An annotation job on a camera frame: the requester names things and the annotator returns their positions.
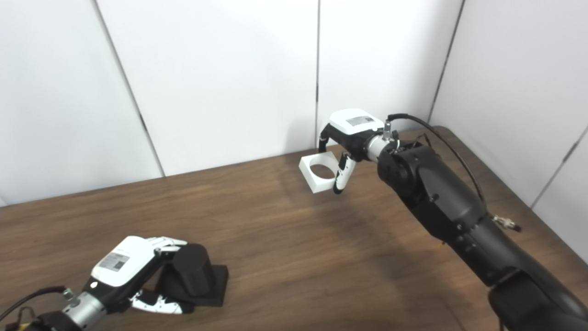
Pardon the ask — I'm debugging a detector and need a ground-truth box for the white and black right hand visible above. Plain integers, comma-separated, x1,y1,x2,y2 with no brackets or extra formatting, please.
317,108,387,195

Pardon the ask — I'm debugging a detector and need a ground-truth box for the white and black left hand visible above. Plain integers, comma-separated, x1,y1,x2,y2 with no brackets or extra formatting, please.
82,235,194,316

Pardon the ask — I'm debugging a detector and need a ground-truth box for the white square piece with hole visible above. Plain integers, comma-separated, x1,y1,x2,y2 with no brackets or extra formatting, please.
299,151,346,194

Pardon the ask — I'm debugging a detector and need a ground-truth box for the black peg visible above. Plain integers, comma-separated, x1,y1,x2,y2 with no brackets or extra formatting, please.
153,243,230,308

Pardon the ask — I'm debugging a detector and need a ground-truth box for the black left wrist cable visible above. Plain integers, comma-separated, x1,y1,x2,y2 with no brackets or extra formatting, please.
0,285,76,325

